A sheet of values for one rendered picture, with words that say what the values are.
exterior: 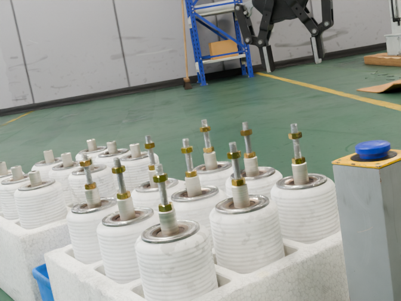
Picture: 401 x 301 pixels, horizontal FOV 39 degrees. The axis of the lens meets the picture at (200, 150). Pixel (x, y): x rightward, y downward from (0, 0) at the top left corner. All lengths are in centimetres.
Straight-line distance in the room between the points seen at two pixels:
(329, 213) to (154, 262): 28
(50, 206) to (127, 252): 40
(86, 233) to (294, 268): 33
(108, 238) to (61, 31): 653
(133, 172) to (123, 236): 48
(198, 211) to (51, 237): 40
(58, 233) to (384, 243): 68
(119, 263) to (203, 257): 15
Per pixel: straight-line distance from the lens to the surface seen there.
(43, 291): 111
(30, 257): 115
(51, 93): 732
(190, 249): 69
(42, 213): 117
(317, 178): 86
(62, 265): 92
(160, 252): 69
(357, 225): 70
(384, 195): 67
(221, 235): 77
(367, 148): 68
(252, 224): 75
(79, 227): 91
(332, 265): 82
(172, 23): 718
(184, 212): 85
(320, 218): 84
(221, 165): 105
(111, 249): 81
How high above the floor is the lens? 48
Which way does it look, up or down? 11 degrees down
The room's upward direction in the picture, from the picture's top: 10 degrees counter-clockwise
